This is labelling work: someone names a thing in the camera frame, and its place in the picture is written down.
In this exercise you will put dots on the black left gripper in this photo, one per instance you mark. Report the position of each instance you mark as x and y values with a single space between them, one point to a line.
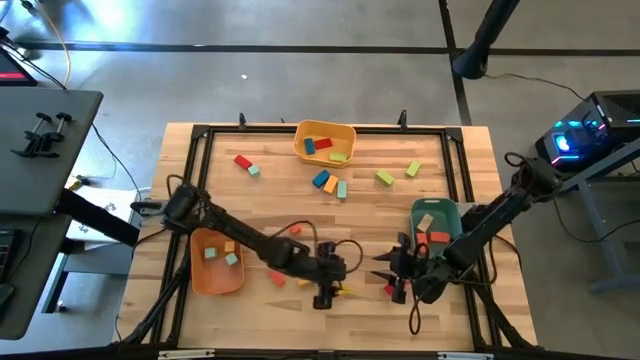
325 270

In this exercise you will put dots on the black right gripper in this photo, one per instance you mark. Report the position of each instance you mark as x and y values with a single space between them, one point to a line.
420 275

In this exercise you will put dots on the long tan block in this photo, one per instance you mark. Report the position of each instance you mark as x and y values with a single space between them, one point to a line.
425 222

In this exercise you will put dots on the red rectangular block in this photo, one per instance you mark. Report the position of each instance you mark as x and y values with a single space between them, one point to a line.
277 278
243 161
323 143

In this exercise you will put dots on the red cube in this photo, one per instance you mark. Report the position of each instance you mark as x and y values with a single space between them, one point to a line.
295 229

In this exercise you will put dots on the green rectangular block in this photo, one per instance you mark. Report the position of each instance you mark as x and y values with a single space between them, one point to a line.
385 177
413 169
338 157

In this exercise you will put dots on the teal rectangular block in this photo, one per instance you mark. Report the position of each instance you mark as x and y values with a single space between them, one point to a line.
342 189

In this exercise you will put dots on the teal cube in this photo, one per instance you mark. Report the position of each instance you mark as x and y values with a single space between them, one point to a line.
231 259
210 253
254 170

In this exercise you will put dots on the blue rectangular block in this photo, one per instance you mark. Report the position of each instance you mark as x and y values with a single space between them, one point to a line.
309 146
321 178

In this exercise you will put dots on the yellow cube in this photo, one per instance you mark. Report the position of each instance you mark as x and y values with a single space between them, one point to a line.
229 246

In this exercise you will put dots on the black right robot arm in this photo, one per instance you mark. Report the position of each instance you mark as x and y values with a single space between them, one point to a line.
490 220

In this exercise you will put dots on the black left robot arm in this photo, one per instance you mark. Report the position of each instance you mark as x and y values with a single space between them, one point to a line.
235 230

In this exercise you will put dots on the yellow tag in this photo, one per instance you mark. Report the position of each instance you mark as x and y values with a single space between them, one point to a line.
346 290

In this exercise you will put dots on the teal plastic bin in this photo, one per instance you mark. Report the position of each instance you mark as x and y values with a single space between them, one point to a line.
445 212

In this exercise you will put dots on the orange plastic bin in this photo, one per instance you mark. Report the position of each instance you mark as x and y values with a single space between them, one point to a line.
215 275

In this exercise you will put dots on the yellow plastic bin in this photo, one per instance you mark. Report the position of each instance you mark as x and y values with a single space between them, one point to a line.
345 142

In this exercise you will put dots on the white board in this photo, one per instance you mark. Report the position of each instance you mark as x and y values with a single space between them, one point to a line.
120 202

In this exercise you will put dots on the black lit computer tower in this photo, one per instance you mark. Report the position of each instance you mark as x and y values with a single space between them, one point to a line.
590 130

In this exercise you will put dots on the grey metal plate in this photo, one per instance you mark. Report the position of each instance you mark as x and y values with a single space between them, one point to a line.
95 260

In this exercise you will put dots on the black bar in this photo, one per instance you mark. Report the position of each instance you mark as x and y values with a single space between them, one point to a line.
100 220

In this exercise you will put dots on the black stand pole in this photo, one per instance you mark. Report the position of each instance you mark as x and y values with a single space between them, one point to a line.
487 35

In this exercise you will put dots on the yellow plug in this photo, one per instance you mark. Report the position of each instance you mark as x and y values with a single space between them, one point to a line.
75 182

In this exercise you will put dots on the dark desk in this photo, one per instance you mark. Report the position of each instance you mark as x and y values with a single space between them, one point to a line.
30 290

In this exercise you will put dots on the grey side table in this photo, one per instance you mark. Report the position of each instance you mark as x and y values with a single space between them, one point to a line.
45 175

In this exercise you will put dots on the black screw clamp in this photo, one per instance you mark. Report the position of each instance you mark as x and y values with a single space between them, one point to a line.
54 136
34 136

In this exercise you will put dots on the black keyboard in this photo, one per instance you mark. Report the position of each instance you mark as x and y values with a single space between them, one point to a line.
7 255

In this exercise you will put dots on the laptop screen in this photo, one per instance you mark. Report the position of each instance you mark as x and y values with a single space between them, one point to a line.
12 70

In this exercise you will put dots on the silver bracket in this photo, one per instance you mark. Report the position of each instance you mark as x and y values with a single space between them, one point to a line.
186 354
465 356

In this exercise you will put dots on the black frame brace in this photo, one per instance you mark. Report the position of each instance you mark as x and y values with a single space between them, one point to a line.
155 310
500 315

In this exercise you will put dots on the black frame clamp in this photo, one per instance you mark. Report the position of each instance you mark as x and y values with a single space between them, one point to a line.
402 118
242 120

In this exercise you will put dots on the black aluminium table frame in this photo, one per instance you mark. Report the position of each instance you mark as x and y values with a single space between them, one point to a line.
250 130

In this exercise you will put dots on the grey desk frame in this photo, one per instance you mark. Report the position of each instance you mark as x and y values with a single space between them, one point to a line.
595 225

